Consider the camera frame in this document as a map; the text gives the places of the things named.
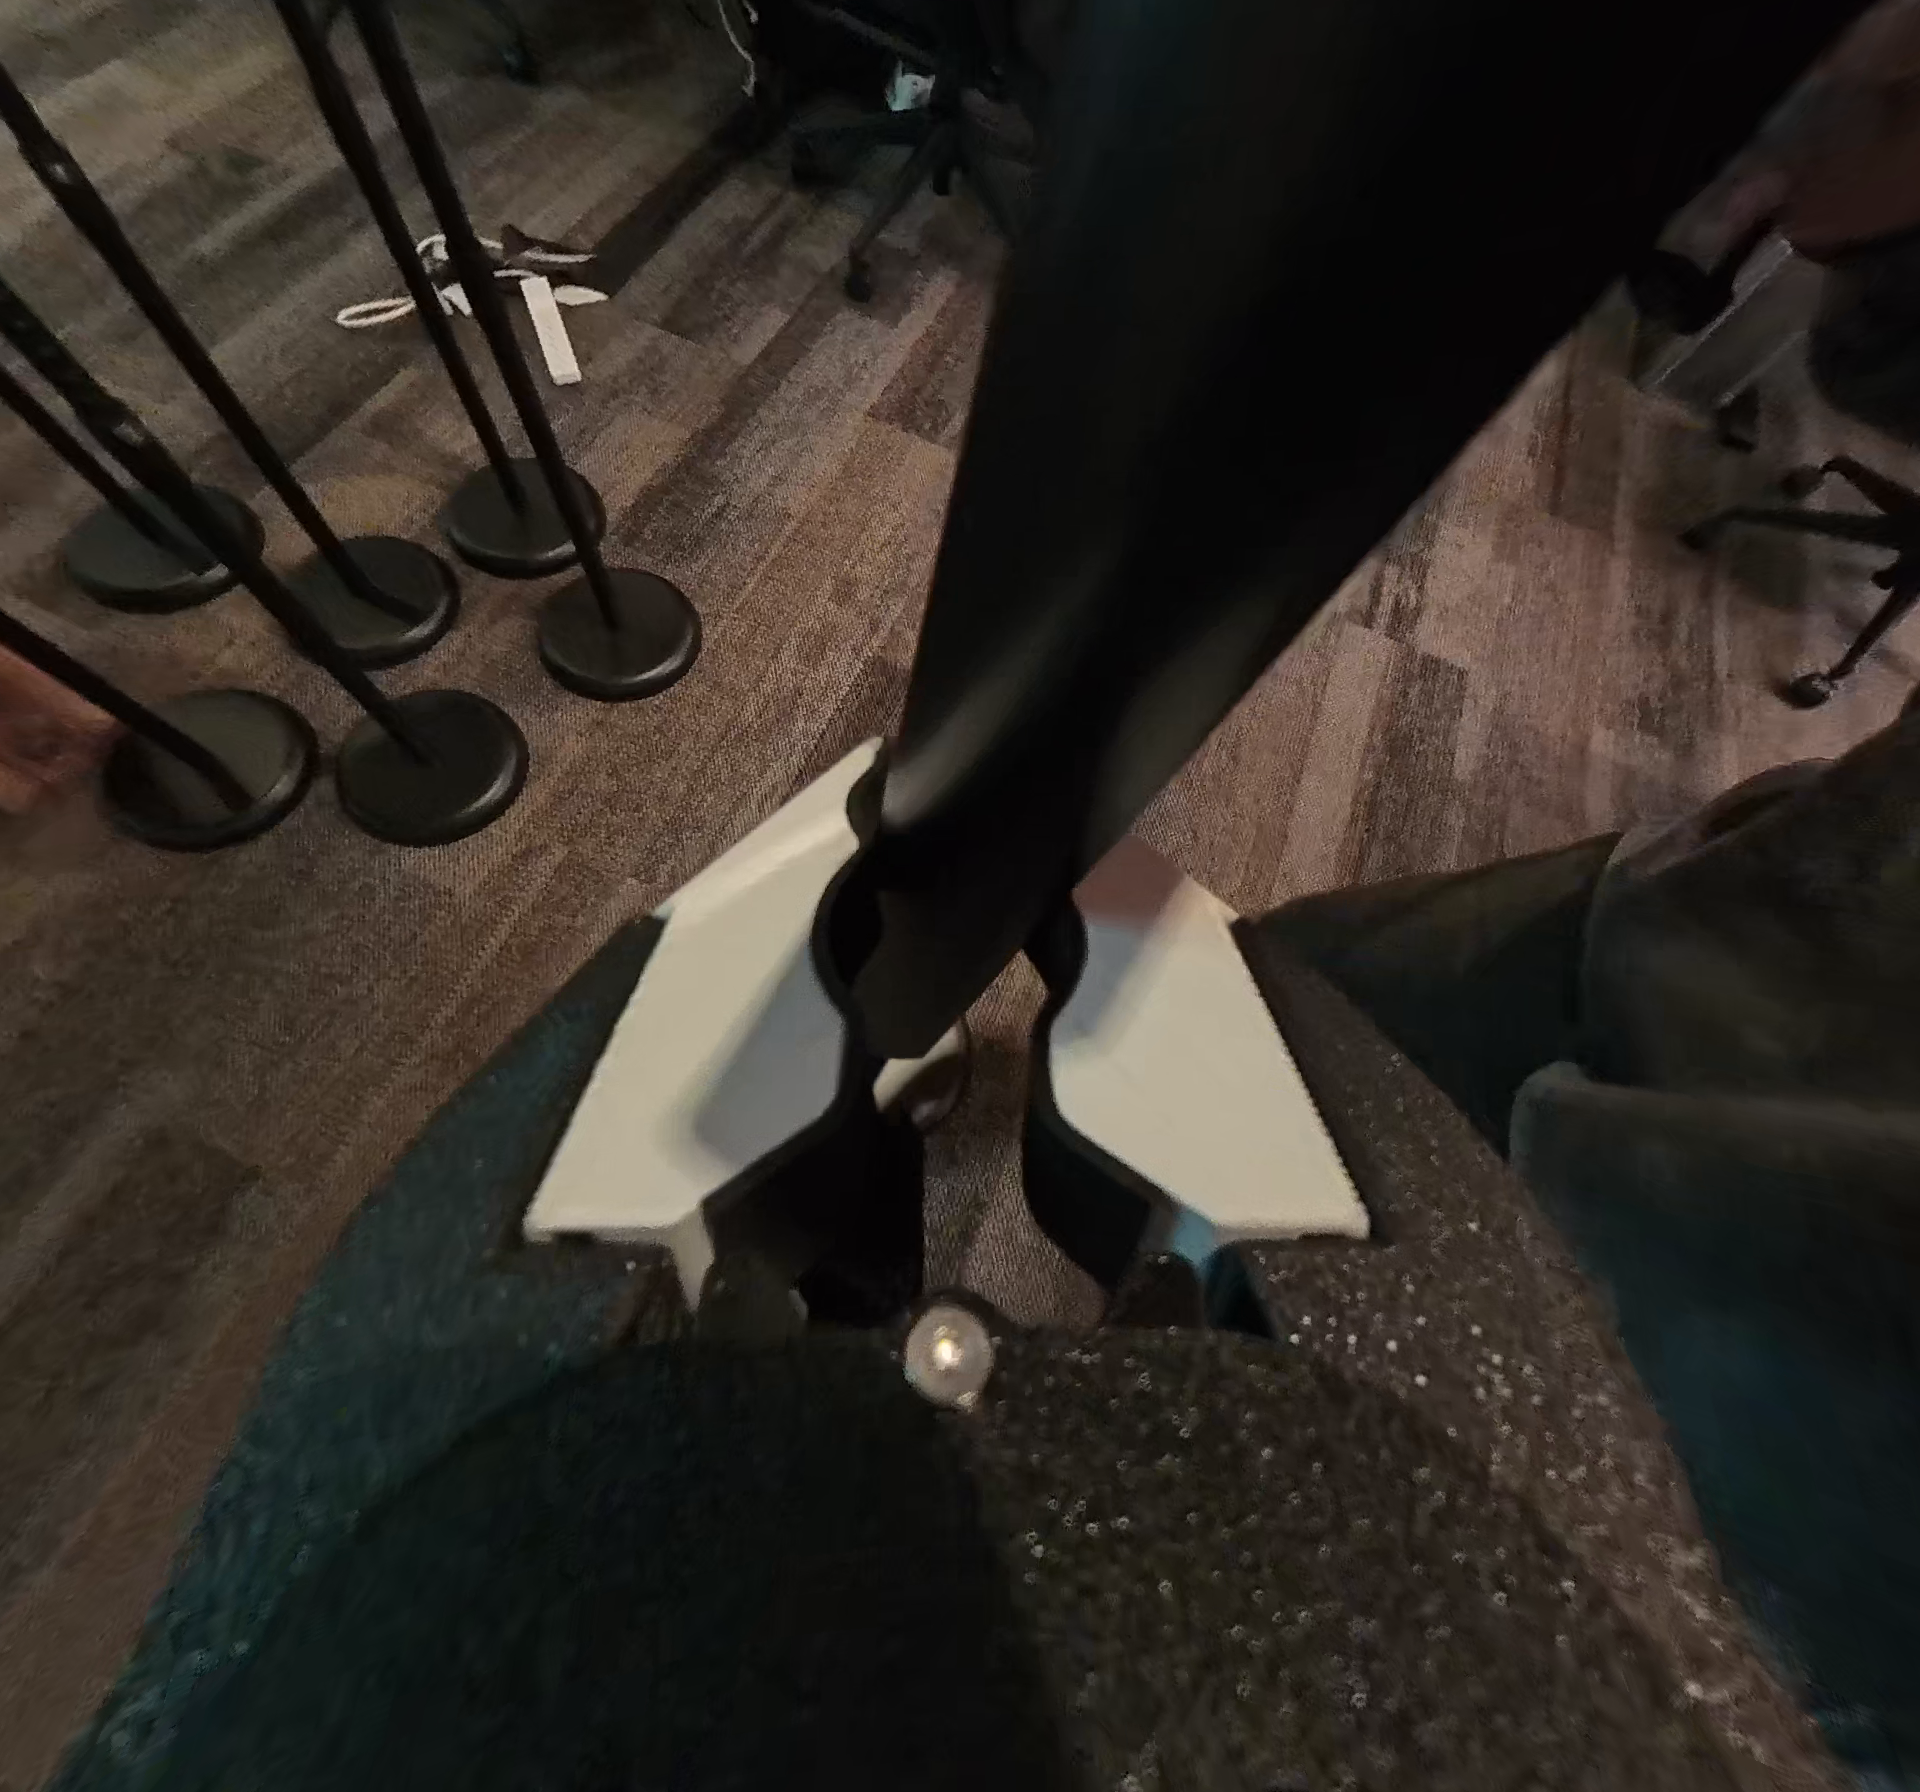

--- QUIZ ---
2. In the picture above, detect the black snap frame sign stand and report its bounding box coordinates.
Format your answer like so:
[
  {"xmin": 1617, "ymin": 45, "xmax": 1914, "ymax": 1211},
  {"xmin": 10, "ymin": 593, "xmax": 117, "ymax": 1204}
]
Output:
[{"xmin": 863, "ymin": 0, "xmax": 1920, "ymax": 1131}]

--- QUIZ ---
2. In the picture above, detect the person's right forearm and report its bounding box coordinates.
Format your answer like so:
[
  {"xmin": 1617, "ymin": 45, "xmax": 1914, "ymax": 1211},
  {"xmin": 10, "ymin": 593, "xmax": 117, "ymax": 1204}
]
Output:
[{"xmin": 1245, "ymin": 754, "xmax": 1920, "ymax": 1151}]

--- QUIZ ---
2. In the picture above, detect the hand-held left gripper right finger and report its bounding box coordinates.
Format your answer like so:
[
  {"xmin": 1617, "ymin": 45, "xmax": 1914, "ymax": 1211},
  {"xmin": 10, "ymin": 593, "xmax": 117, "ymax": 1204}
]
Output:
[{"xmin": 1024, "ymin": 837, "xmax": 1374, "ymax": 1287}]

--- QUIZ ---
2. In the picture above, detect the group of floor sign stands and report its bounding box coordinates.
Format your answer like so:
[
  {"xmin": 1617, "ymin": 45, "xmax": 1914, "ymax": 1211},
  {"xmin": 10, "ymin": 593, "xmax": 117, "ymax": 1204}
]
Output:
[{"xmin": 0, "ymin": 0, "xmax": 705, "ymax": 853}]

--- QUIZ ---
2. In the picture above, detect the white power strip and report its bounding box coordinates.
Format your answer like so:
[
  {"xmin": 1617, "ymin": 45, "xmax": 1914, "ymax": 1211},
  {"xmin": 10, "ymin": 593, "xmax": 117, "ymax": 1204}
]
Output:
[{"xmin": 523, "ymin": 275, "xmax": 587, "ymax": 391}]

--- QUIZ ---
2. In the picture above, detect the wooden pillar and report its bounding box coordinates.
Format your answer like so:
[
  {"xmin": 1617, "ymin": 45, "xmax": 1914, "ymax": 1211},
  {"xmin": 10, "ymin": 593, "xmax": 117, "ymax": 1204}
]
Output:
[{"xmin": 0, "ymin": 639, "xmax": 119, "ymax": 813}]

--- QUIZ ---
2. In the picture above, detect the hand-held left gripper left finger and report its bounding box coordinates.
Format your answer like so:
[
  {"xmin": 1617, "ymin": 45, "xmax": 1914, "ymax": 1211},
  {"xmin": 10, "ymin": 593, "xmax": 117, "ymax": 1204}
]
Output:
[{"xmin": 523, "ymin": 735, "xmax": 891, "ymax": 1303}]

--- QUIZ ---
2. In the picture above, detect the person's torso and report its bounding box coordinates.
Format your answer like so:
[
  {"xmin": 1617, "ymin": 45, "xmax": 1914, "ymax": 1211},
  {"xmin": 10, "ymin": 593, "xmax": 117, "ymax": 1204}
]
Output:
[{"xmin": 1511, "ymin": 1061, "xmax": 1920, "ymax": 1757}]

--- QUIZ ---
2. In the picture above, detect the grey trash bin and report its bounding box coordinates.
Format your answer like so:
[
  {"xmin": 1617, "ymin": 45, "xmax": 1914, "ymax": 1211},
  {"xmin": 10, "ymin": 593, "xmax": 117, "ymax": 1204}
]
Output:
[{"xmin": 1635, "ymin": 231, "xmax": 1849, "ymax": 448}]

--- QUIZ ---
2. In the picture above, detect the person's right hand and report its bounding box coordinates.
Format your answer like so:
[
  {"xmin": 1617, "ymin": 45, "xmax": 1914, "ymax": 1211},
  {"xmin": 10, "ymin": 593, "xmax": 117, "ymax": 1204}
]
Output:
[{"xmin": 1713, "ymin": 0, "xmax": 1920, "ymax": 259}]

